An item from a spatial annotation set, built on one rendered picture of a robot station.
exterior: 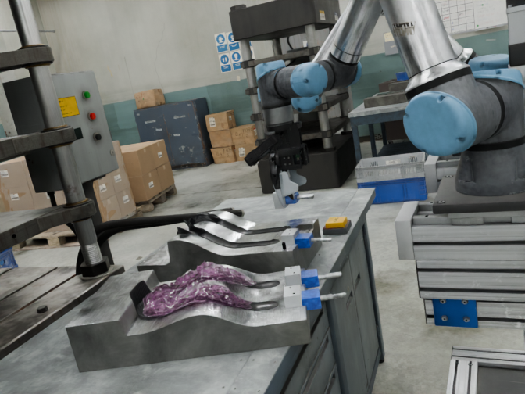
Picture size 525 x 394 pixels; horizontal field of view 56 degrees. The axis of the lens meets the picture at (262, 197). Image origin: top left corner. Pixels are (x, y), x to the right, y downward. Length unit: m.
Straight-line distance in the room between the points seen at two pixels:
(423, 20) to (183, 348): 0.77
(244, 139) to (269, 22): 3.11
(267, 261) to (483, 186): 0.58
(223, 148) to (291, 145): 7.02
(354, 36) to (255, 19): 4.25
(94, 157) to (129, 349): 1.02
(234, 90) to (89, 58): 2.96
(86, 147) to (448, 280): 1.37
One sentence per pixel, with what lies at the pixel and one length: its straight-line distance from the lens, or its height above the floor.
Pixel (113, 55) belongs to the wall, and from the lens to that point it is 9.62.
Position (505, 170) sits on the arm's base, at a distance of 1.03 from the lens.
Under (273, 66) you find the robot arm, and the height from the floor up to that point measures 1.35.
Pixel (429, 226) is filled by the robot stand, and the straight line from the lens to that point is 1.07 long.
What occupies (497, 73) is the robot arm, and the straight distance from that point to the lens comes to 1.01.
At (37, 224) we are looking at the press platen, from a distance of 1.68.
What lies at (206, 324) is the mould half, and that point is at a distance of 1.04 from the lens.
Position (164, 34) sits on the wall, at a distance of 9.01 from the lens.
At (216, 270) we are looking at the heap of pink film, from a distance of 1.18.
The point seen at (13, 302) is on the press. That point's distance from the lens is 1.79.
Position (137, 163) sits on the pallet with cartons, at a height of 0.59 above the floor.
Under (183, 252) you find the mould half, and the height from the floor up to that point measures 0.89.
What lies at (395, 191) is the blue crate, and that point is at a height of 0.11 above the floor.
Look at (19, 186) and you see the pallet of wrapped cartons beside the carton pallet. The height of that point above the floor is 0.67.
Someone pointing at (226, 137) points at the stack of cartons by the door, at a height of 0.43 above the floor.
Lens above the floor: 1.34
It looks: 14 degrees down
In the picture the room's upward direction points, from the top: 11 degrees counter-clockwise
